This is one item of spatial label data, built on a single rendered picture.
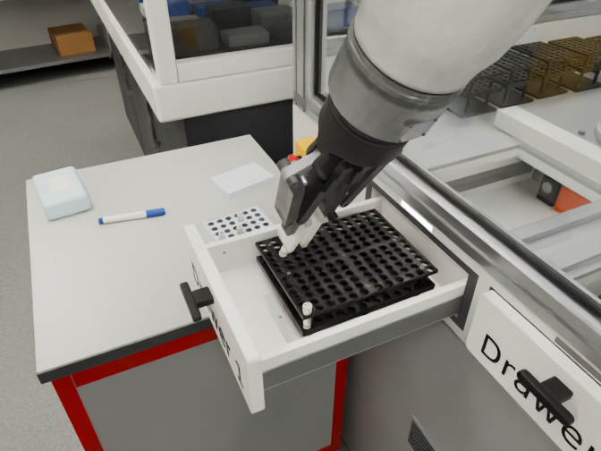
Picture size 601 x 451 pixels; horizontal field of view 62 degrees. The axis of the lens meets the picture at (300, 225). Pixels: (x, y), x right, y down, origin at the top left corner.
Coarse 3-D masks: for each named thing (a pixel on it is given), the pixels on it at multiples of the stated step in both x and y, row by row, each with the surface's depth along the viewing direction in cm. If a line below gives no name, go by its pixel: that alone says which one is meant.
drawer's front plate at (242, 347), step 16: (192, 240) 75; (192, 256) 77; (208, 256) 72; (192, 272) 82; (208, 272) 69; (224, 288) 67; (224, 304) 64; (224, 320) 64; (240, 320) 62; (224, 336) 68; (240, 336) 60; (224, 352) 71; (240, 352) 60; (256, 352) 58; (240, 368) 63; (256, 368) 58; (240, 384) 66; (256, 384) 60; (256, 400) 62
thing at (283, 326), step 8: (264, 296) 77; (272, 296) 77; (272, 304) 75; (272, 312) 74; (280, 312) 74; (280, 320) 73; (280, 328) 72; (288, 328) 71; (288, 336) 70; (296, 336) 70
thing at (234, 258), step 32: (224, 256) 81; (256, 256) 84; (448, 256) 77; (256, 288) 80; (448, 288) 71; (256, 320) 74; (288, 320) 74; (352, 320) 66; (384, 320) 68; (416, 320) 71; (288, 352) 63; (320, 352) 65; (352, 352) 68
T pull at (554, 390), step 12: (528, 372) 58; (528, 384) 57; (540, 384) 56; (552, 384) 57; (540, 396) 56; (552, 396) 55; (564, 396) 55; (552, 408) 54; (564, 408) 54; (564, 420) 53
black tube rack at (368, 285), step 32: (352, 224) 83; (384, 224) 83; (288, 256) 76; (320, 256) 76; (352, 256) 77; (384, 256) 76; (416, 256) 77; (320, 288) 71; (352, 288) 71; (384, 288) 71; (416, 288) 75; (320, 320) 70
